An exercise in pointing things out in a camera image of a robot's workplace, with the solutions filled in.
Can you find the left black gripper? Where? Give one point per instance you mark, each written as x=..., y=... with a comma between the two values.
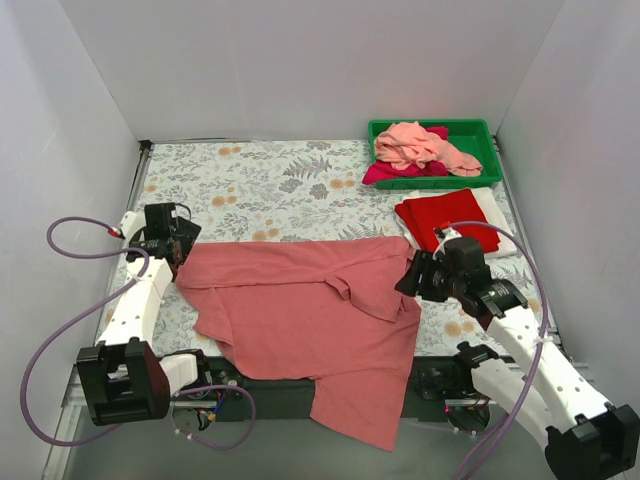
x=185, y=240

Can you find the dusty pink t shirt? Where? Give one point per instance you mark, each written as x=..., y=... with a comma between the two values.
x=312, y=308

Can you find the green plastic bin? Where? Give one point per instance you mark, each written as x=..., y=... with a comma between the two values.
x=470, y=136

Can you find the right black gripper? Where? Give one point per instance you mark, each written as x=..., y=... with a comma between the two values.
x=417, y=275

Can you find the magenta t shirt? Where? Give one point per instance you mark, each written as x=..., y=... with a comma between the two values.
x=377, y=172

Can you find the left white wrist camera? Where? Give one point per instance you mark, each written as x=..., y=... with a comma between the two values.
x=130, y=224

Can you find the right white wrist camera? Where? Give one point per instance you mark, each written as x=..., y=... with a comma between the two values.
x=444, y=235

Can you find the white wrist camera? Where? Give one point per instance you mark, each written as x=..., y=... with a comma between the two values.
x=444, y=235
x=130, y=224

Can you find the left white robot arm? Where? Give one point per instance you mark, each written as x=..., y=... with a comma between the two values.
x=122, y=378

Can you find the aluminium frame rail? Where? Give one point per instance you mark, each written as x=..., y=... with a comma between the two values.
x=229, y=396

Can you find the peach t shirt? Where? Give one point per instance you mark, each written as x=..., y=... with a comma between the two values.
x=408, y=144

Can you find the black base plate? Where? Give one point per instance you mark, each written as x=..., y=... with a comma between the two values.
x=352, y=399

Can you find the folded red t shirt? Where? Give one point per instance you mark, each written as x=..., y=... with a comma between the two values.
x=423, y=215

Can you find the folded white t shirt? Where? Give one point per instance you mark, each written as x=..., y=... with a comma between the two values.
x=483, y=195

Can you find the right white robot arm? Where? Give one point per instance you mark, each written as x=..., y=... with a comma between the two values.
x=583, y=435

